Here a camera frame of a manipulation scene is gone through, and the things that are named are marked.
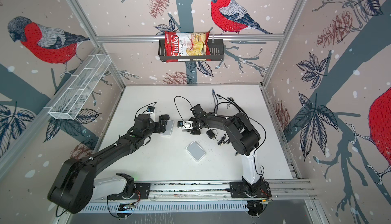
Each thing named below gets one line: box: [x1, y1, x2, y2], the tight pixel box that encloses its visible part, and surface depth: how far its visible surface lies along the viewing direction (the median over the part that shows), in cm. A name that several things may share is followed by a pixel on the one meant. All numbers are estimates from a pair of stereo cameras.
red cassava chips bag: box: [164, 31, 212, 63], surface depth 90 cm
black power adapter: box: [206, 129, 216, 139], surface depth 94 cm
